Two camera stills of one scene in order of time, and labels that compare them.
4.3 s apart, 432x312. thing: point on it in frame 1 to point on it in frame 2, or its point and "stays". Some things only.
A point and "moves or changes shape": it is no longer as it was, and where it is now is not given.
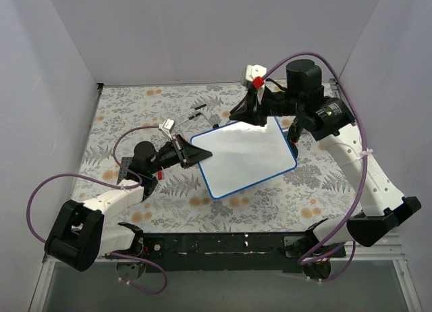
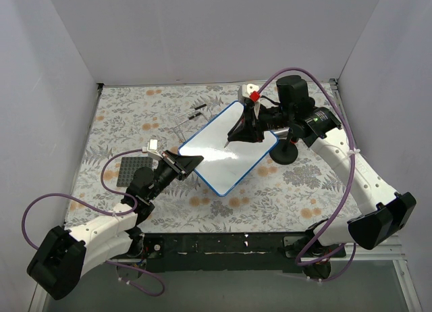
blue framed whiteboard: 244,155 moves or changes shape
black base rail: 237,252 stays
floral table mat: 321,193 stays
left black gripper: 181,152 to 176,163
